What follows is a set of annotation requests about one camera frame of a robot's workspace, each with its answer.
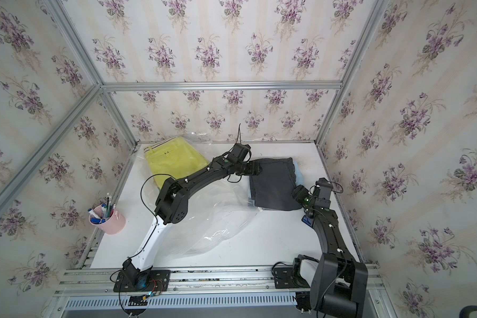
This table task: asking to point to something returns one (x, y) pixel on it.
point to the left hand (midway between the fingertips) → (257, 170)
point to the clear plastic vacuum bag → (216, 210)
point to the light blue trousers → (251, 200)
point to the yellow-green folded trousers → (173, 158)
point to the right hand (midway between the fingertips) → (302, 193)
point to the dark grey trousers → (273, 188)
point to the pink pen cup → (108, 218)
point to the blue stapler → (307, 220)
